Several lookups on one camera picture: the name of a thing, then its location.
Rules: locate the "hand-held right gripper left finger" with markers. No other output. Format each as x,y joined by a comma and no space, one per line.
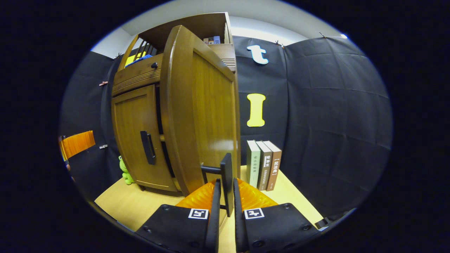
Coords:
215,218

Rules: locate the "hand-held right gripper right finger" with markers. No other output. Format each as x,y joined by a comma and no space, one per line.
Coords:
238,225

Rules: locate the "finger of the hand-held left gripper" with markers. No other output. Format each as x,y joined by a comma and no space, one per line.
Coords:
77,144

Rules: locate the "wooden shoe cabinet door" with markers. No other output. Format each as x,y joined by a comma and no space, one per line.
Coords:
132,130
207,116

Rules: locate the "wooden double-door shoe cabinet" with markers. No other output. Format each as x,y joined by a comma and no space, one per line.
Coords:
158,35

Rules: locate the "wooden cabinet drawer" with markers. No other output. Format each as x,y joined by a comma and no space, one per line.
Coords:
137,75

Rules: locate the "green frog toy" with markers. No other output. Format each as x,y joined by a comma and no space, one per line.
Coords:
126,175

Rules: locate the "dark brown book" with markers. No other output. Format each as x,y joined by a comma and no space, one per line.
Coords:
265,168

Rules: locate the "grey-green book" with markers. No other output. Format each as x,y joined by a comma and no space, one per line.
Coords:
252,161

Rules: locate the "reddish brown book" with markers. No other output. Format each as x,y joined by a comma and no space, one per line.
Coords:
275,168

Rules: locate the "blue cloth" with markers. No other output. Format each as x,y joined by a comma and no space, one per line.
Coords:
140,59

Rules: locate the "black backdrop cloth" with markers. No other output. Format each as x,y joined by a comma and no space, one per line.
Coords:
334,123

